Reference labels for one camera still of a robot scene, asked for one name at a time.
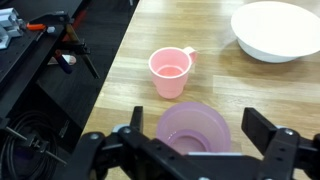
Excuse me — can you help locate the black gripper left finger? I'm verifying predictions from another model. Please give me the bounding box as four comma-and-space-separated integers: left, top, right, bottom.
59, 105, 201, 180

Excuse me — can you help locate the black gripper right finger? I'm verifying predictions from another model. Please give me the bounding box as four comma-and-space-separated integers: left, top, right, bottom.
241, 107, 320, 180

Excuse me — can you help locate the translucent purple plastic cup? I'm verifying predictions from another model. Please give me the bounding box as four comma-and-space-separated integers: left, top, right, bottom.
155, 101, 233, 156

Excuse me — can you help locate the white bowl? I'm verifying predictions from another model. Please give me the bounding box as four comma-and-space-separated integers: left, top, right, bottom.
230, 0, 320, 64

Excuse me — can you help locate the black orange bar clamp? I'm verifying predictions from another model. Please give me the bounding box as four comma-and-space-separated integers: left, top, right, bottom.
0, 124, 68, 166
25, 10, 101, 80

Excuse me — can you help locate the white oblong object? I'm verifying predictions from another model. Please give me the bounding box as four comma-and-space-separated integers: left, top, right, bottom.
46, 54, 77, 66

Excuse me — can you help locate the black perforated robot platform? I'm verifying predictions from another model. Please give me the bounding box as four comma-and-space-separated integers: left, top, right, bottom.
0, 0, 84, 121

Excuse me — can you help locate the pink plastic cup with handle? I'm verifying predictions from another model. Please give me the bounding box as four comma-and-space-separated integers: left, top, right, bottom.
148, 46, 198, 100

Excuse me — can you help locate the coiled black cable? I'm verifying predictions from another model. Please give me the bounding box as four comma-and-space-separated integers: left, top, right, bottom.
0, 109, 59, 180

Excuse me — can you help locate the aluminium extrusion rail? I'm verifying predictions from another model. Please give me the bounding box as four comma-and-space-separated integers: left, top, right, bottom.
0, 7, 26, 50

